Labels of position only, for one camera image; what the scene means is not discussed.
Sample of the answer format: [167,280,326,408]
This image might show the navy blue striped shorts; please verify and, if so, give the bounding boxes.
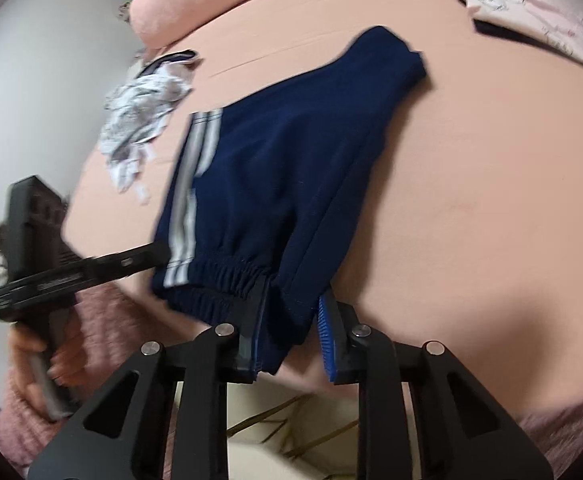
[152,26,426,377]

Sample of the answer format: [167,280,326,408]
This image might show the person left hand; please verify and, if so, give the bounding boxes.
[7,308,88,422]

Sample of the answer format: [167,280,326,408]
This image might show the white grey patterned garment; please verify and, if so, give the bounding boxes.
[98,61,193,194]

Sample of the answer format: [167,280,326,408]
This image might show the pink bed sheet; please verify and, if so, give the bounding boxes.
[65,0,583,414]

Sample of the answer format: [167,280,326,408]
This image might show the gold wire basket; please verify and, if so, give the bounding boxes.
[226,394,359,466]

